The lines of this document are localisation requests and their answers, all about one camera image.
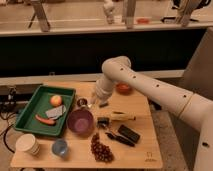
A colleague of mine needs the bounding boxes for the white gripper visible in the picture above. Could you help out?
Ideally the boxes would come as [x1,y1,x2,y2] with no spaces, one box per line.
[90,86,110,104]

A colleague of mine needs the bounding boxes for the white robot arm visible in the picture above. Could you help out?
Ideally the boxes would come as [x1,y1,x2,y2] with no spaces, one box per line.
[90,56,213,171]

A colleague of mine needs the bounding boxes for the orange red bowl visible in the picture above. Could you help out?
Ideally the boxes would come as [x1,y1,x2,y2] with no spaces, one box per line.
[116,83,132,95]

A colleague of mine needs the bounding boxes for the purple bowl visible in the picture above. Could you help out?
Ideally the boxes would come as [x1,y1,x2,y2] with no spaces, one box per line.
[66,109,94,135]

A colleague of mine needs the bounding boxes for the small metal cup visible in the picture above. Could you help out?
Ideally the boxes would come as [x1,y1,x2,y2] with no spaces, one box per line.
[77,98,88,108]

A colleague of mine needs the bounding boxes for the red yellow apple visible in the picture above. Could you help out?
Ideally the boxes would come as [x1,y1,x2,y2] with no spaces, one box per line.
[50,95,62,107]

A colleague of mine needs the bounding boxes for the wooden board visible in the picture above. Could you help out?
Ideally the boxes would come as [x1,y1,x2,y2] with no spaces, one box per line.
[11,90,162,170]

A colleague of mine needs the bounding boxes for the grey cloth piece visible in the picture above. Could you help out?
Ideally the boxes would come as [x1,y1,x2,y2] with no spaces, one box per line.
[45,105,66,120]

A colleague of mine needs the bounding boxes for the black rectangular block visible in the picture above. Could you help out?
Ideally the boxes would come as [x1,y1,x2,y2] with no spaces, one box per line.
[118,125,140,143]

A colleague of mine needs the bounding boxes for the green plastic tray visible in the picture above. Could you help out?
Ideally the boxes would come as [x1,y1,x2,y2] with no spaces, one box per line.
[14,85,76,137]

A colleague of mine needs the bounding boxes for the bunch of dark grapes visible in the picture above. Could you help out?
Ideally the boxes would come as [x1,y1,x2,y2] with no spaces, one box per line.
[91,133,114,163]

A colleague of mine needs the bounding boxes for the blue glass cup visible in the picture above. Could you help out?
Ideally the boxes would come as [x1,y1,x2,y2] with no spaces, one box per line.
[52,139,68,157]

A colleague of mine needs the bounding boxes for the white paper cup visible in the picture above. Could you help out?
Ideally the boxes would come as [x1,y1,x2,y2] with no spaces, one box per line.
[15,134,40,155]

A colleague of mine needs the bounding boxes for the yellow handled brush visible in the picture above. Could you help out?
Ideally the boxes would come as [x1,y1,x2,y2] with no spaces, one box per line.
[97,111,136,127]

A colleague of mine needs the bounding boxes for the black cables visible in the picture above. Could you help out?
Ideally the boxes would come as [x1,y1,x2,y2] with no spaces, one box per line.
[0,85,22,154]

